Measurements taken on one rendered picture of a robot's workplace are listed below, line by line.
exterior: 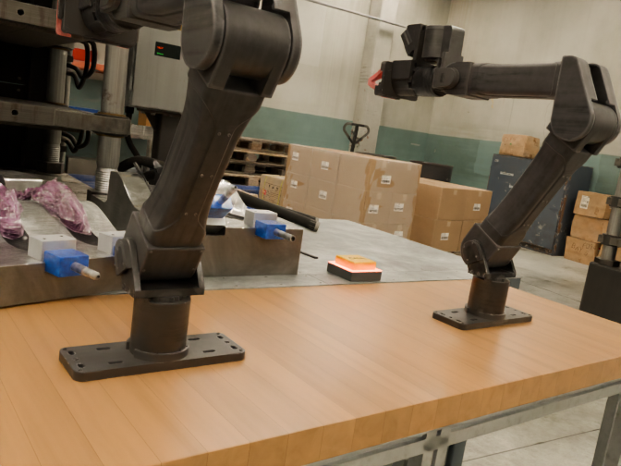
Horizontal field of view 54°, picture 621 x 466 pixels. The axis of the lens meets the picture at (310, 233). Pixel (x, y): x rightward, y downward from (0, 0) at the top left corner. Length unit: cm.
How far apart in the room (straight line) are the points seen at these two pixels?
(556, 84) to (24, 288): 81
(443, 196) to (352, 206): 100
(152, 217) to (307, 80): 825
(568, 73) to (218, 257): 63
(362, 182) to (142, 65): 322
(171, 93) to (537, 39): 760
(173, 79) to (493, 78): 112
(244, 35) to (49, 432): 37
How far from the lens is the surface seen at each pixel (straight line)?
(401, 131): 991
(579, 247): 781
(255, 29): 55
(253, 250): 111
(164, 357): 69
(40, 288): 89
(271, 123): 861
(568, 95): 98
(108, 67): 176
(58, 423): 59
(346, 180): 505
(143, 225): 67
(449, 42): 118
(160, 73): 193
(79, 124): 175
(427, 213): 566
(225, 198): 102
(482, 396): 80
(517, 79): 106
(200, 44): 55
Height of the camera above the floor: 108
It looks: 10 degrees down
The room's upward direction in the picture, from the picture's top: 8 degrees clockwise
